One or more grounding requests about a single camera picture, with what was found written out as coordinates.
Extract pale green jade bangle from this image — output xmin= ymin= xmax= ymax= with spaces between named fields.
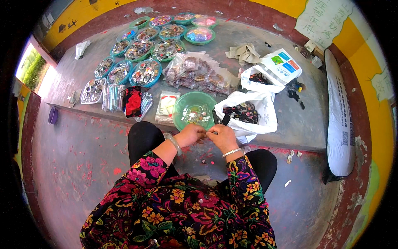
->
xmin=166 ymin=135 xmax=183 ymax=156

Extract beige cloth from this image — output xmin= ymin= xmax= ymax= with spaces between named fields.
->
xmin=225 ymin=43 xmax=262 ymax=66

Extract purple plastic bowl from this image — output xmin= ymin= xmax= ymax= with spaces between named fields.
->
xmin=48 ymin=105 xmax=59 ymax=125

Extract heap of mixed trinkets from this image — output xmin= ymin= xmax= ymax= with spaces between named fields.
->
xmin=181 ymin=104 xmax=212 ymax=126

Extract large white plastic bag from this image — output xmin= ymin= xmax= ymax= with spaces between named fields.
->
xmin=214 ymin=92 xmax=279 ymax=144

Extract torn white wall paper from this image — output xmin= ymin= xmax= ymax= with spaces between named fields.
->
xmin=369 ymin=67 xmax=395 ymax=102

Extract bundle of slim clear packets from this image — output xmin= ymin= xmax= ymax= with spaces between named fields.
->
xmin=135 ymin=92 xmax=154 ymax=122

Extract group of round trinket basins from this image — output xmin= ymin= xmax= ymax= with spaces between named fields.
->
xmin=94 ymin=12 xmax=218 ymax=88

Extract black bag strap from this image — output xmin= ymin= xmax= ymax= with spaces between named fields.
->
xmin=212 ymin=109 xmax=231 ymax=126

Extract black purse with red flowers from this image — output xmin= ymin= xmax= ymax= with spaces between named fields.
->
xmin=123 ymin=86 xmax=143 ymax=118

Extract heap of dark bracelets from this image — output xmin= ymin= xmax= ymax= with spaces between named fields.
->
xmin=222 ymin=101 xmax=261 ymax=125

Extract white rectangular trinket tray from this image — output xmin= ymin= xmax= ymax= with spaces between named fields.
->
xmin=80 ymin=77 xmax=107 ymax=105

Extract long white printed sack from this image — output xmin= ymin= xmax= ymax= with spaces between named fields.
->
xmin=323 ymin=49 xmax=356 ymax=185

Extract pile of small black items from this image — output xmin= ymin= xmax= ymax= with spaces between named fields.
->
xmin=286 ymin=79 xmax=307 ymax=110

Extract pile of bagged bead bracelets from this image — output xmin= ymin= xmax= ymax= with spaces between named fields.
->
xmin=161 ymin=51 xmax=240 ymax=96

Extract person's left hand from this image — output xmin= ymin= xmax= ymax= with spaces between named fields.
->
xmin=175 ymin=123 xmax=208 ymax=149

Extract stack of clear card packets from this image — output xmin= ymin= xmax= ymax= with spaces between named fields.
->
xmin=154 ymin=90 xmax=181 ymax=125

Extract heap of dark trinkets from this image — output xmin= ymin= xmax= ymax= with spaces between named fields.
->
xmin=249 ymin=72 xmax=274 ymax=86

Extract small cardboard boxes heap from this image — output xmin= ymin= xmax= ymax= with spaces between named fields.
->
xmin=299 ymin=39 xmax=324 ymax=69

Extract person's body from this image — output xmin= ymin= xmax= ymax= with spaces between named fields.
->
xmin=79 ymin=151 xmax=277 ymax=249

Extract white bag with coloured squares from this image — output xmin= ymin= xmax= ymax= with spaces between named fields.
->
xmin=260 ymin=48 xmax=303 ymax=85

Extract bundle of clear stick packets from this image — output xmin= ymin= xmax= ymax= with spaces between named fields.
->
xmin=102 ymin=84 xmax=125 ymax=113

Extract crumpled white plastic bag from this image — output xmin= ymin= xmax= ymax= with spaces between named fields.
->
xmin=74 ymin=40 xmax=91 ymax=60

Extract person's right hand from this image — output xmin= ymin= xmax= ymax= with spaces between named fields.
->
xmin=206 ymin=123 xmax=240 ymax=154

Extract green plastic basin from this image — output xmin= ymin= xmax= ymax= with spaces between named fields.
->
xmin=172 ymin=91 xmax=218 ymax=131

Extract white handwritten paper poster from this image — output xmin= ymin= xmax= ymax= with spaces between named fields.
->
xmin=294 ymin=0 xmax=355 ymax=52

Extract silver bracelet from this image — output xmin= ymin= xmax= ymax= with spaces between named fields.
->
xmin=222 ymin=148 xmax=243 ymax=158

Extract person's legs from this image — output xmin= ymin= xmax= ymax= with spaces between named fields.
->
xmin=127 ymin=121 xmax=278 ymax=194

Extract small white plastic bag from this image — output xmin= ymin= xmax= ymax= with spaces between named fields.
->
xmin=240 ymin=64 xmax=285 ymax=94

